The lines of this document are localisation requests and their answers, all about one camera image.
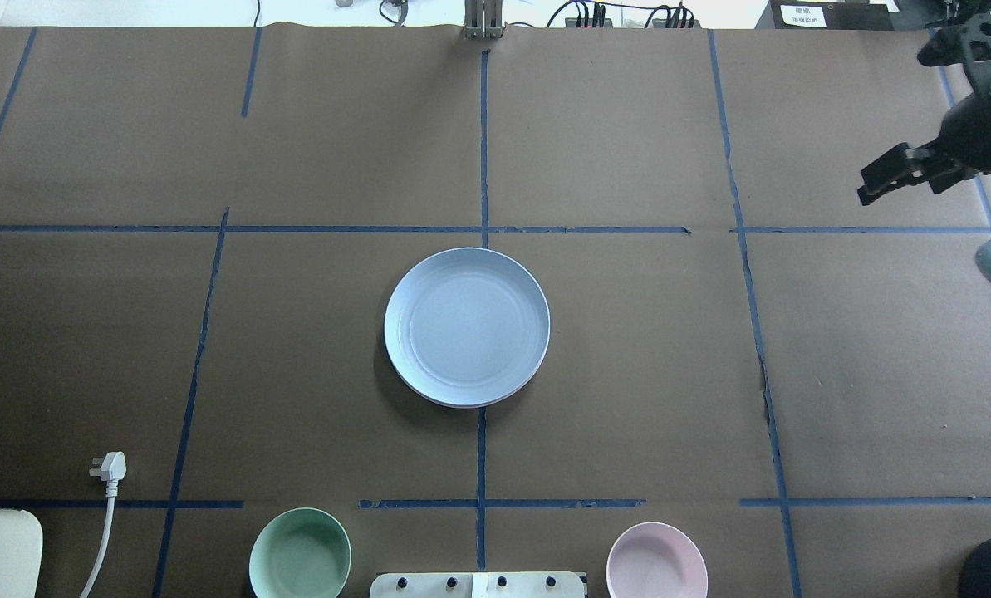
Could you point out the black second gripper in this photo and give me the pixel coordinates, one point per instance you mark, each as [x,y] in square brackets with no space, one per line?
[982,126]

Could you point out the blue plate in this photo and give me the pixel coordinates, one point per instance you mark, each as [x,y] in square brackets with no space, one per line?
[467,315]

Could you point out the pink plate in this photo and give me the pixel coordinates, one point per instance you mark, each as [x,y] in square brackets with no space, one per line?
[466,395]

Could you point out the black label box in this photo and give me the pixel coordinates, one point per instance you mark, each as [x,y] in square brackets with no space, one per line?
[828,15]

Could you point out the pink bowl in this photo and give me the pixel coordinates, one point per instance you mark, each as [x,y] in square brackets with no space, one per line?
[653,559]

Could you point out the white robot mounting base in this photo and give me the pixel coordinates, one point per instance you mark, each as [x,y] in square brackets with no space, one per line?
[481,584]

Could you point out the green bowl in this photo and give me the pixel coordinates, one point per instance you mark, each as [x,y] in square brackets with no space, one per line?
[303,552]

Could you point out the cream toaster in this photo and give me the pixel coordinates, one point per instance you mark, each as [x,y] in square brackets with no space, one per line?
[21,547]

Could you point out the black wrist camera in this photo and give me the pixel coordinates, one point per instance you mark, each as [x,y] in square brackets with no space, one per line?
[967,44]

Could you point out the aluminium frame post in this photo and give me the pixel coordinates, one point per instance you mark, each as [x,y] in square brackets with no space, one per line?
[483,19]

